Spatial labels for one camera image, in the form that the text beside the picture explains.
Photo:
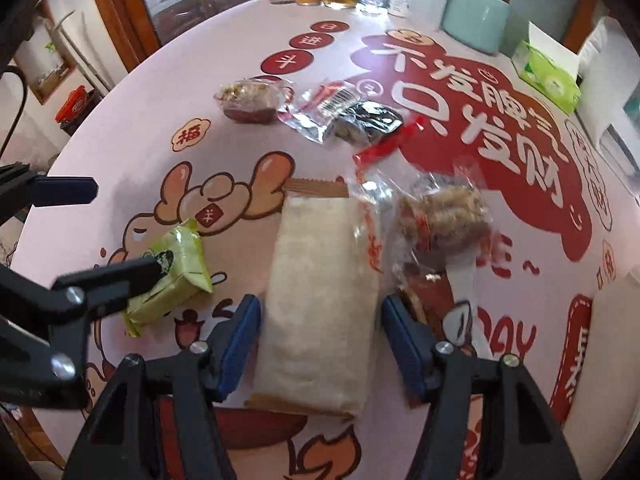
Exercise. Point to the dark red round snack packet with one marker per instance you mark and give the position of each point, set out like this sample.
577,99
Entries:
250,102

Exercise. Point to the yellow-green snack packet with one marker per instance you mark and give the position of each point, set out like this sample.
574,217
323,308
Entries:
180,270

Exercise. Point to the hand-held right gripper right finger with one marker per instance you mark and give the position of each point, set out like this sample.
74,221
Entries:
405,345

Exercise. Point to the clear packet with dark snack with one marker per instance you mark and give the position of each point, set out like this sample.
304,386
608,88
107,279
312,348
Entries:
345,115

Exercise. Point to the wooden picture frame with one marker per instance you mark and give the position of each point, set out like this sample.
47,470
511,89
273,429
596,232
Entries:
45,55

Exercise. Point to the green tissue box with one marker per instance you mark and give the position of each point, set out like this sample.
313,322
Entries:
547,75

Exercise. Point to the long rice cracker packet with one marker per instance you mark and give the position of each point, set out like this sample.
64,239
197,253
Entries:
320,285

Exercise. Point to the dark brown snack packet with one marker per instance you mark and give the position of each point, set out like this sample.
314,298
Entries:
425,305

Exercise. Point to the red lidded container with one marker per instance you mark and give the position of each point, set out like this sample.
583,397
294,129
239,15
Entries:
75,107

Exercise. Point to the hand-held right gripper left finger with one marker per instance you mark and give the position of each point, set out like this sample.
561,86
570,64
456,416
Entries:
240,345

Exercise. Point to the mint green canister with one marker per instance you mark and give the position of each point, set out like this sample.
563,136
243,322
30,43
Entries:
475,15

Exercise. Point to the clear nut brittle packet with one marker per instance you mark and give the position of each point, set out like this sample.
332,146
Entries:
440,220

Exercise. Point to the red stick snack packet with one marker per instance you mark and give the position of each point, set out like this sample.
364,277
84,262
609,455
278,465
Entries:
385,142

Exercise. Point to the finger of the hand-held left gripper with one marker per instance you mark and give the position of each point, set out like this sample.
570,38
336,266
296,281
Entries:
115,280
65,190

